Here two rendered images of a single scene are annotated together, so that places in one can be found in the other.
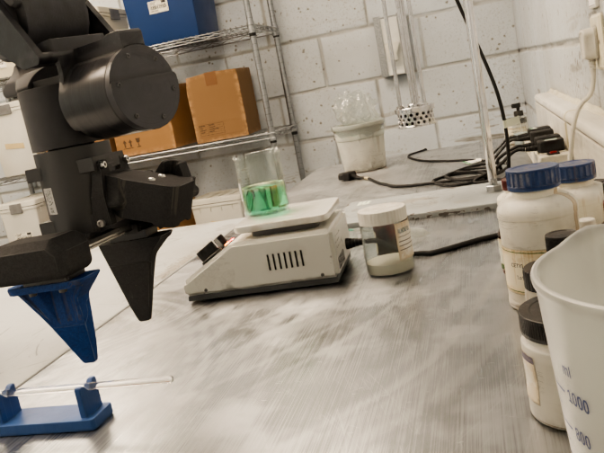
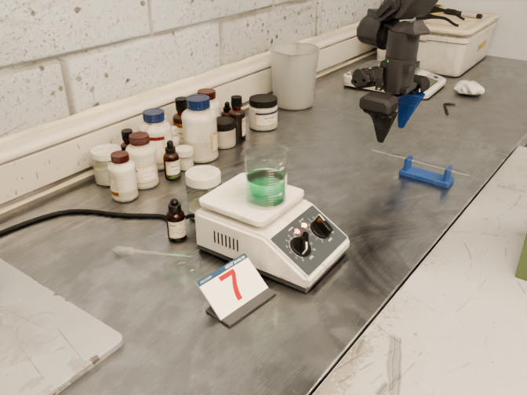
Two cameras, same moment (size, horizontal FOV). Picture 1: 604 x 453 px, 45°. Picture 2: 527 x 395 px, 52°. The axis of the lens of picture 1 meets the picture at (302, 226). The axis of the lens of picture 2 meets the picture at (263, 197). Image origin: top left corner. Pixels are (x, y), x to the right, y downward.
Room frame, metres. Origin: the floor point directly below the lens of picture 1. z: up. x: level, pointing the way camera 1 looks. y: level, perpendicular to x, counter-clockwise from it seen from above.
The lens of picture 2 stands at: (1.58, 0.29, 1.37)
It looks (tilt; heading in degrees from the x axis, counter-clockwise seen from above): 28 degrees down; 202
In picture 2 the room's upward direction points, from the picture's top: straight up
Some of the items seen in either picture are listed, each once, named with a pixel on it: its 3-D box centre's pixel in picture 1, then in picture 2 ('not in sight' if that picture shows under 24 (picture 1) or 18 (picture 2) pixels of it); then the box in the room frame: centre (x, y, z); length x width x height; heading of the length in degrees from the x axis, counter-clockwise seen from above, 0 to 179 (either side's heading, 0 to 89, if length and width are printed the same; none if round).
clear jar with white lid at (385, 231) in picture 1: (386, 239); (204, 193); (0.86, -0.10, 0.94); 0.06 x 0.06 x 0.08
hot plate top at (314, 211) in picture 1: (288, 215); (252, 197); (0.92, 0.01, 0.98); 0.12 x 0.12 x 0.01; 77
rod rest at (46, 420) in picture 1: (48, 405); (427, 170); (0.58, 0.24, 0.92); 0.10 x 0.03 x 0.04; 75
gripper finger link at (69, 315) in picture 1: (67, 324); (406, 109); (0.50, 0.18, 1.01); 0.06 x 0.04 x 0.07; 74
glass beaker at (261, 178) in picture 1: (263, 184); (264, 177); (0.93, 0.04, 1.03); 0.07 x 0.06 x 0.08; 141
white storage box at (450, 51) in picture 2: not in sight; (435, 39); (-0.36, 0.15, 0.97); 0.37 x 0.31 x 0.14; 167
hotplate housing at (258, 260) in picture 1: (275, 250); (266, 226); (0.93, 0.04, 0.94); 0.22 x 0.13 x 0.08; 77
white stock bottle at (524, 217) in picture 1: (540, 235); (199, 128); (0.65, -0.22, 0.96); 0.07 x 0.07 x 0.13
